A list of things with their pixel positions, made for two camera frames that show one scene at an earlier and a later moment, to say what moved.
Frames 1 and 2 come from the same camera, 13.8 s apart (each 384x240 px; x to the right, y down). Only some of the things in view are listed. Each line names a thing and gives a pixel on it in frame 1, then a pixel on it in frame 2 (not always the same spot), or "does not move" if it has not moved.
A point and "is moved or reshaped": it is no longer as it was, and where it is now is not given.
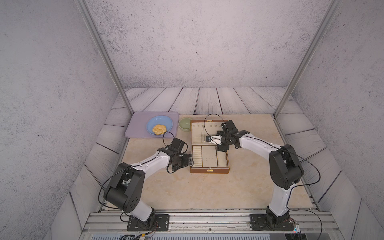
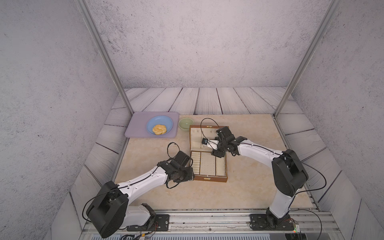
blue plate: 159,119 does not move
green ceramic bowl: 184,124 does not move
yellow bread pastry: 159,129 does not move
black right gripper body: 225,140 to 222,148
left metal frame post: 92,25 does not move
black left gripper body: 181,161 to 185,175
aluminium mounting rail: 209,222 does not move
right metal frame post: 328,16 does not move
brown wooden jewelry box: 207,159 is moved or reshaped
